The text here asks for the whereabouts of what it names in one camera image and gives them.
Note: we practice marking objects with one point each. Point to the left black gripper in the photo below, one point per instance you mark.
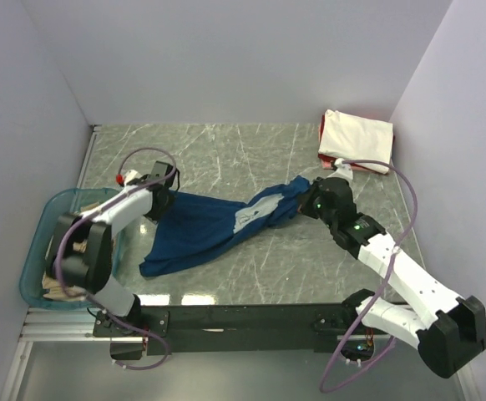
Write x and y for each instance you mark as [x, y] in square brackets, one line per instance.
[159, 205]

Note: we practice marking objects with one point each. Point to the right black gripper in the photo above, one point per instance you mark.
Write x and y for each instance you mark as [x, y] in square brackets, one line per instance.
[306, 200]

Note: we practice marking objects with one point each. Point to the blue t shirt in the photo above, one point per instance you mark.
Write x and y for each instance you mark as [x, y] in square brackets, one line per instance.
[198, 229]

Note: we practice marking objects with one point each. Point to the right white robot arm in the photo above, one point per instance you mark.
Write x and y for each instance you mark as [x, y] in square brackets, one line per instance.
[448, 330]

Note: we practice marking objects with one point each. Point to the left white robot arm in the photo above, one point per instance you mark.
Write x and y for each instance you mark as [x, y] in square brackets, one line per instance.
[93, 270]

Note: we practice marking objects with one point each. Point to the folded red t shirt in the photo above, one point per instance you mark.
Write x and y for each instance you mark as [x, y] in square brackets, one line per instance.
[326, 160]

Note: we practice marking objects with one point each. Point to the folded white t shirt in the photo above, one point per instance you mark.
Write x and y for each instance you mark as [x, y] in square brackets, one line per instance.
[356, 138]

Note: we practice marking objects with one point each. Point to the teal plastic bin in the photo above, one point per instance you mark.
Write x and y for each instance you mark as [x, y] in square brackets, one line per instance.
[31, 279]

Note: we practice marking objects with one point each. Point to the beige t shirt in bin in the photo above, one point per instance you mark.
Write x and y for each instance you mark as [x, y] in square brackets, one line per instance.
[52, 290]

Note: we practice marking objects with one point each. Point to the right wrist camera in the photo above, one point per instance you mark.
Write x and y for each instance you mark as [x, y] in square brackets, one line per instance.
[343, 170]

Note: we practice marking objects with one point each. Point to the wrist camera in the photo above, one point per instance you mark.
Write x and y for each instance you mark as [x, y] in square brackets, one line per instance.
[343, 170]
[126, 178]

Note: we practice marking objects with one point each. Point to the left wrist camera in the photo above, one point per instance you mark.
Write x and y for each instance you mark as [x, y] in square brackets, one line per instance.
[126, 178]

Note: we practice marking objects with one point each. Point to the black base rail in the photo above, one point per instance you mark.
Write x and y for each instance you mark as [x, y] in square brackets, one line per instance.
[217, 328]

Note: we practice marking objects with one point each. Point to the aluminium frame rail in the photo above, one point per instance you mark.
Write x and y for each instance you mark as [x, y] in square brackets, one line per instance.
[42, 326]

